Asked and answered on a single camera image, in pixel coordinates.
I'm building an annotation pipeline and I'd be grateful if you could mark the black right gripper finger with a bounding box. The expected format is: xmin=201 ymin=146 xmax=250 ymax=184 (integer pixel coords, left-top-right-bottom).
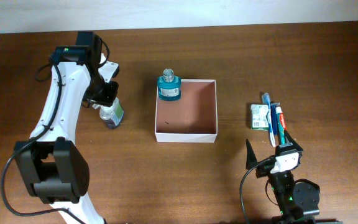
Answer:
xmin=284 ymin=130 xmax=303 ymax=152
xmin=246 ymin=139 xmax=258 ymax=170

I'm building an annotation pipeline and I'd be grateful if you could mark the purple foaming soap pump bottle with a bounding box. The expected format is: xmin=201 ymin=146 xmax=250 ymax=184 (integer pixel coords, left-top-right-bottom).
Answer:
xmin=92 ymin=97 xmax=124 ymax=129

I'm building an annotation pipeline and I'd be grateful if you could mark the green white wipes packet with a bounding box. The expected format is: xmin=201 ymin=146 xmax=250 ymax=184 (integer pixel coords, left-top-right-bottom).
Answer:
xmin=250 ymin=104 xmax=269 ymax=131

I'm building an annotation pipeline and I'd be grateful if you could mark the blue Listerine mouthwash bottle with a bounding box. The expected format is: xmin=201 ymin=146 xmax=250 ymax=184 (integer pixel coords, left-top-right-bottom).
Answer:
xmin=157 ymin=68 xmax=181 ymax=101

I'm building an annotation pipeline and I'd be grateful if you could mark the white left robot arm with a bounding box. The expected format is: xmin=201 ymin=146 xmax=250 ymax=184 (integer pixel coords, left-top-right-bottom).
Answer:
xmin=13 ymin=62 xmax=105 ymax=223

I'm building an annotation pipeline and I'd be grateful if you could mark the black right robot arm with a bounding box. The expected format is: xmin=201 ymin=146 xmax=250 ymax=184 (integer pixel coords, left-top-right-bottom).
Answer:
xmin=239 ymin=131 xmax=320 ymax=223

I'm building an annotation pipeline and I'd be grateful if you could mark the Colgate toothpaste tube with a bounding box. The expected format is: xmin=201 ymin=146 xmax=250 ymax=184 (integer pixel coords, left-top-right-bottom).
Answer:
xmin=275 ymin=106 xmax=287 ymax=144

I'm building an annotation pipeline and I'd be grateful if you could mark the blue white toothbrush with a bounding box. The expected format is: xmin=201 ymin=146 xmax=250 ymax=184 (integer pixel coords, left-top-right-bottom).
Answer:
xmin=262 ymin=93 xmax=276 ymax=147

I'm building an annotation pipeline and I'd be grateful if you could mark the pink cardboard box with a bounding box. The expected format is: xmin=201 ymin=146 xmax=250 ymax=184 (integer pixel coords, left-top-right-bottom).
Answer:
xmin=154 ymin=79 xmax=218 ymax=143

